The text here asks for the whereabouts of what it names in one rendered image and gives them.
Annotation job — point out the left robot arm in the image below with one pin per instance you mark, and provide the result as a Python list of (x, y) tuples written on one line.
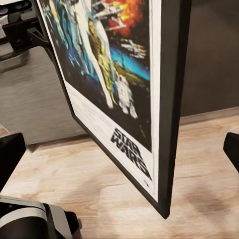
[(20, 25)]

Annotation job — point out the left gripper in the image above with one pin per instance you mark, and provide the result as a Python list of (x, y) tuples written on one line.
[(25, 34)]

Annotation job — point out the poster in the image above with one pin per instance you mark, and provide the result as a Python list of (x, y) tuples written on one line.
[(121, 65)]

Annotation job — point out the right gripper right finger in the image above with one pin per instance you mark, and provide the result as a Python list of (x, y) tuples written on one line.
[(231, 148)]

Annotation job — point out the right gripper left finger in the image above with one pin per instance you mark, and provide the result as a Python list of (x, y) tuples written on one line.
[(12, 148)]

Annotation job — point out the dishwasher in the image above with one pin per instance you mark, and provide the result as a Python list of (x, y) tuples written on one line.
[(32, 100)]

